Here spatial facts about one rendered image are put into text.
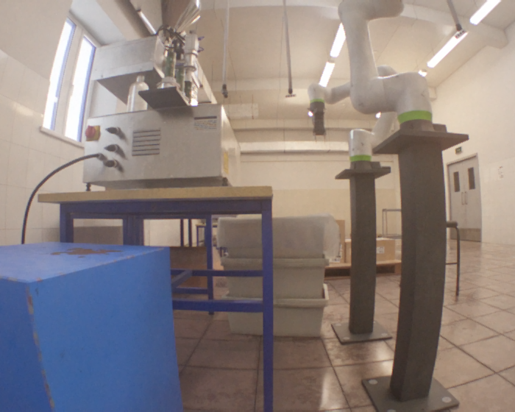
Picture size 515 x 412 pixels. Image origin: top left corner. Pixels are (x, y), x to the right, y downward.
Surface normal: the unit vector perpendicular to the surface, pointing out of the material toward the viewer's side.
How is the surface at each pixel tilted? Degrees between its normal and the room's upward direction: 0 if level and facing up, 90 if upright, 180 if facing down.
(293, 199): 90
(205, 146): 90
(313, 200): 90
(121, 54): 90
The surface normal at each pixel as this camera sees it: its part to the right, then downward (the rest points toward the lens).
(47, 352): 1.00, -0.02
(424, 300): -0.06, -0.05
